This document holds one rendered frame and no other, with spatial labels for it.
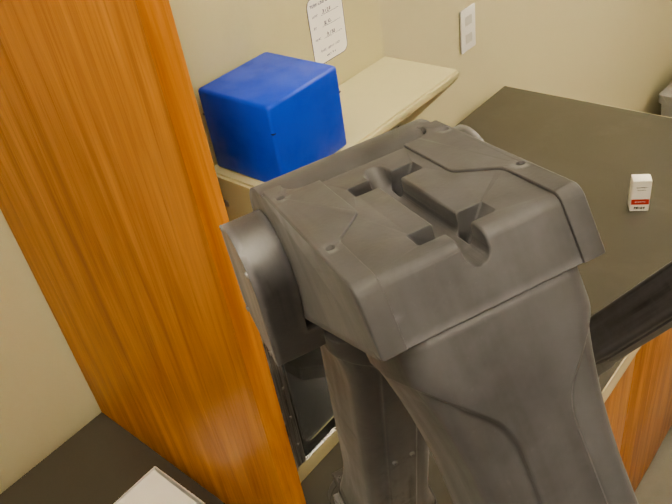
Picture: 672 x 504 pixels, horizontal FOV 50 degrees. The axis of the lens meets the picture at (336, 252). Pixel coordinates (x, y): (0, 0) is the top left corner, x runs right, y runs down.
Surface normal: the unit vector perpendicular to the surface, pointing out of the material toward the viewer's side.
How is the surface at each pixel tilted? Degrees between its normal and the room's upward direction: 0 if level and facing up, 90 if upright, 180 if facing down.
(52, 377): 90
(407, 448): 104
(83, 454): 0
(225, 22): 90
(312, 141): 90
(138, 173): 90
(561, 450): 58
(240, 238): 21
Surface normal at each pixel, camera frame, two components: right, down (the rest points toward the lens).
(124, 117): -0.63, 0.54
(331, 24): 0.76, 0.30
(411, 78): -0.14, -0.79
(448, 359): 0.25, 0.03
